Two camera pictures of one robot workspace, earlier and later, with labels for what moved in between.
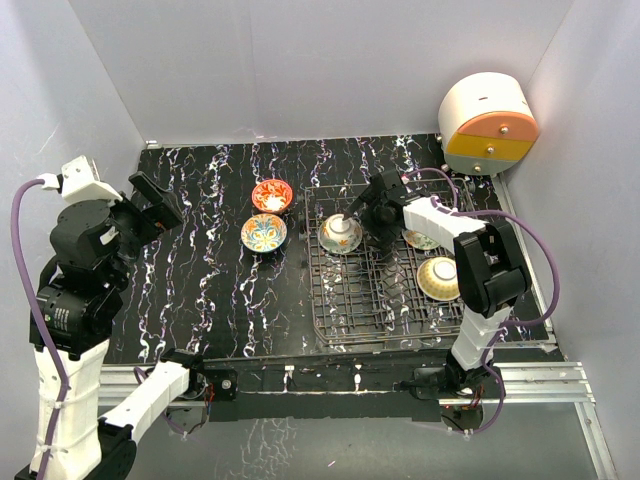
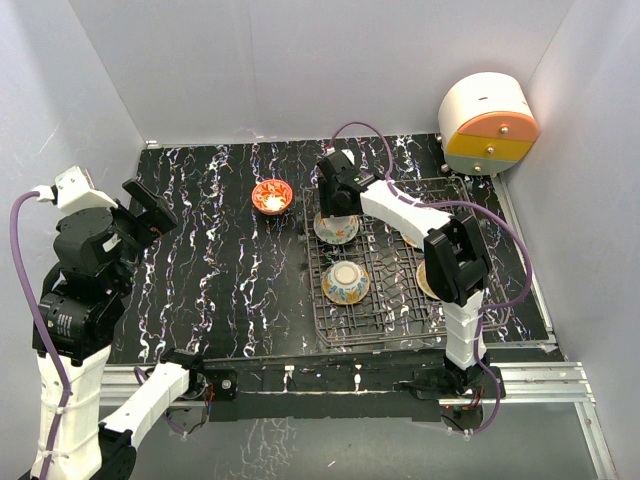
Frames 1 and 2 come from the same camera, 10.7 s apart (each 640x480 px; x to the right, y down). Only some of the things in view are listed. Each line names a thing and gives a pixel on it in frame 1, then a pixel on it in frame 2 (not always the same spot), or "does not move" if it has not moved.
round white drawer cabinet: x=487 y=125 does not move
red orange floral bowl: x=272 y=195 does not move
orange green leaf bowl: x=419 y=240 does not move
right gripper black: x=384 y=235 -> x=328 y=207
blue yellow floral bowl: x=263 y=232 -> x=345 y=282
